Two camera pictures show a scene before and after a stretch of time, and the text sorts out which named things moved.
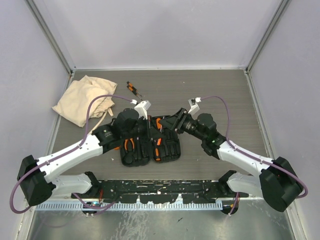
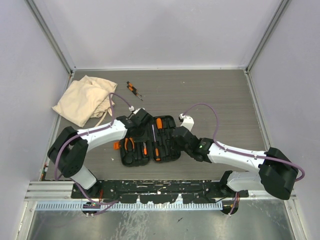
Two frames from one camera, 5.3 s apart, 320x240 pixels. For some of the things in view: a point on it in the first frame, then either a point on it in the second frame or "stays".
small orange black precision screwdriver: x=130 y=85 stays
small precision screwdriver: x=131 y=89 stays
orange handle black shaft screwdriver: x=159 y=126 stays
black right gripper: x=169 y=122 -> x=176 y=145
